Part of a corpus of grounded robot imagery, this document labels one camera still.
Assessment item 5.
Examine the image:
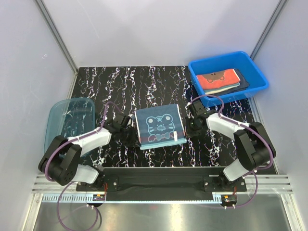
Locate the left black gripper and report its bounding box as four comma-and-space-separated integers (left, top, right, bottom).
120, 125, 141, 147

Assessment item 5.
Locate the light blue patterned towel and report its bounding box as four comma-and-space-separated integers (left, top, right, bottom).
134, 104, 187, 150

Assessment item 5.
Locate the yellow towel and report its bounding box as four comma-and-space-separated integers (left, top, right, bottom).
204, 83, 240, 95

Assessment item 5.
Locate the brown towel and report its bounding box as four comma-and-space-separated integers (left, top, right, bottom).
197, 69, 239, 90

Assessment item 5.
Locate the dark grey-blue towel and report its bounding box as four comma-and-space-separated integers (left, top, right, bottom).
213, 69, 250, 96

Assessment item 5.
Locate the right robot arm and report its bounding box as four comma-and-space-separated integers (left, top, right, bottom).
185, 101, 276, 191

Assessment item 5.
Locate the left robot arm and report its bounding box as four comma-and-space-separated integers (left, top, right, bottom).
38, 113, 138, 191

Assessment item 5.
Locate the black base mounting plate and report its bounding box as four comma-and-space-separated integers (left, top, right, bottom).
76, 167, 247, 203

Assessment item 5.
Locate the clear teal plastic bin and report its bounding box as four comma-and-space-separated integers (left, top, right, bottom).
44, 97, 96, 152

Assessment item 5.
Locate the blue plastic bin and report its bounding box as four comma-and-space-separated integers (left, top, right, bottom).
188, 51, 269, 106

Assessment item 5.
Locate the aluminium rail with cable duct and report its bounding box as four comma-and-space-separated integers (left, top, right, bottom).
32, 175, 293, 204

